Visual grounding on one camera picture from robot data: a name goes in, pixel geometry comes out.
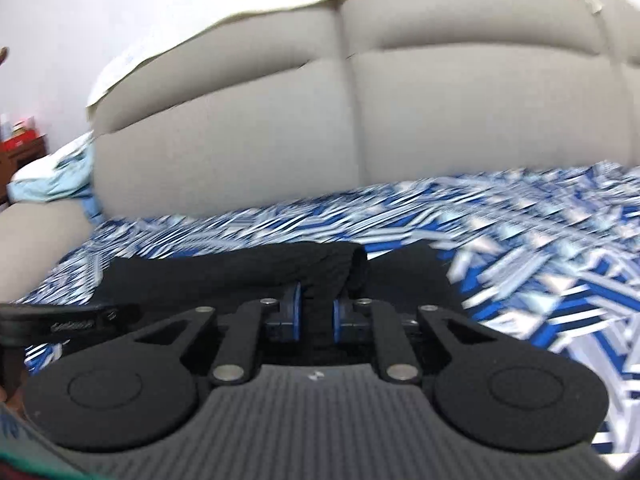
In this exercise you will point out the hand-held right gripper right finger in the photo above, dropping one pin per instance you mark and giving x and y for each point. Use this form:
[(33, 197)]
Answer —
[(337, 320)]

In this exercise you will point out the red box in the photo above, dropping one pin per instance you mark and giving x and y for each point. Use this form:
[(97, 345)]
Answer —
[(17, 142)]

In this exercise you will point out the brown wooden cabinet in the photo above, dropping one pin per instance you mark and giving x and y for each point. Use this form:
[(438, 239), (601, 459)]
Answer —
[(22, 162)]

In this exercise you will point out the beige padded cushion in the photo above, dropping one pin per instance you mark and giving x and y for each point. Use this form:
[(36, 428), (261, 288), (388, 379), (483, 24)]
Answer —
[(40, 245)]

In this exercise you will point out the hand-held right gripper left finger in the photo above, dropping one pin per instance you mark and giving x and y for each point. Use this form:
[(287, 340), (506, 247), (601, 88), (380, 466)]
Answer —
[(296, 310)]

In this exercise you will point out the brown wooden object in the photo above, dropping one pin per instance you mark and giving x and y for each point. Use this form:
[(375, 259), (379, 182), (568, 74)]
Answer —
[(3, 55)]

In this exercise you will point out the grey padded headboard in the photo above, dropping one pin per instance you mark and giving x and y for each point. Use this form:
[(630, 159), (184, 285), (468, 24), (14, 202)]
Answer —
[(350, 120)]

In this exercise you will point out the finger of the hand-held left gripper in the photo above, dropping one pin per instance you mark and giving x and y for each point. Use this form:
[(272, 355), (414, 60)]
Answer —
[(85, 321)]

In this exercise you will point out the blue white patterned bedsheet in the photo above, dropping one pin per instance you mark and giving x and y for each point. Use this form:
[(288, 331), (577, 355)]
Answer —
[(500, 240)]

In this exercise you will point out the light blue cloth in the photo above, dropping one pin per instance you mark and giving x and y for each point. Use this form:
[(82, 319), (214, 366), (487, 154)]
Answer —
[(55, 175)]

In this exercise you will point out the black pants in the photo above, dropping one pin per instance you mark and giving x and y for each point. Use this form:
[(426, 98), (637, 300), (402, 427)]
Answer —
[(240, 275)]

